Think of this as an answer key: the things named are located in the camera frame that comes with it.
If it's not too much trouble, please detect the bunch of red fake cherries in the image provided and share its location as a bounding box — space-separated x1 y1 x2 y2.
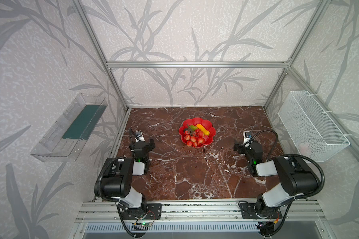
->
180 128 213 148

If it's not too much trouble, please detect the green yellow fake cucumber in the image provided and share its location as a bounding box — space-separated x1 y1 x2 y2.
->
188 125 198 131

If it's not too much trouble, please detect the orange yellow fake squash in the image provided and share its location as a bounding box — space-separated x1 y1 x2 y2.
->
196 124 210 136

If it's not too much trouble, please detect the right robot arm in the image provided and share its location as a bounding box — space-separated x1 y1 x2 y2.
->
233 140 326 214

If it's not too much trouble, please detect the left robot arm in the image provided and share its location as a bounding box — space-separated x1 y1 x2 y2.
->
94 139 155 214

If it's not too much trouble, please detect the red flower-shaped fruit bowl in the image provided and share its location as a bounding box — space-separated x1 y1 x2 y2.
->
179 117 216 141

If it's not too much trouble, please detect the pink object in basket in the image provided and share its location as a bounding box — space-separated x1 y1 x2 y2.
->
298 142 312 157

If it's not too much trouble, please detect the small green circuit board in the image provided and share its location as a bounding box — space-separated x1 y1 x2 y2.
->
131 221 155 231

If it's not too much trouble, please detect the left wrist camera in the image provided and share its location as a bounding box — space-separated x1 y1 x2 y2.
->
135 130 145 142

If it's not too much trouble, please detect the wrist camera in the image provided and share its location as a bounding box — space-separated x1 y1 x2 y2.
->
243 131 253 145
135 130 145 142

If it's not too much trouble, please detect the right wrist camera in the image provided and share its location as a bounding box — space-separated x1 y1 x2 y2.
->
243 131 253 145

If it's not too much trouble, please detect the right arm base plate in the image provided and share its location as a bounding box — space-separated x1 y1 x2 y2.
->
238 201 283 221

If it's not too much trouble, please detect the white wire mesh basket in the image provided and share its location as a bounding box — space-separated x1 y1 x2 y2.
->
278 91 351 162

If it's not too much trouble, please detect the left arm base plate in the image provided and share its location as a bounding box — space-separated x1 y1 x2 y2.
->
121 203 162 220

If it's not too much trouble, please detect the clear acrylic wall shelf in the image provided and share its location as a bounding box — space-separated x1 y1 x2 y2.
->
31 93 108 162

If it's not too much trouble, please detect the aluminium mounting rail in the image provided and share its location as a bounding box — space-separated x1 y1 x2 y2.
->
75 199 327 223

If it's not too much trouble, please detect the aluminium frame crossbar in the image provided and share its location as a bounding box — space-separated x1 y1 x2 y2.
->
106 61 289 69

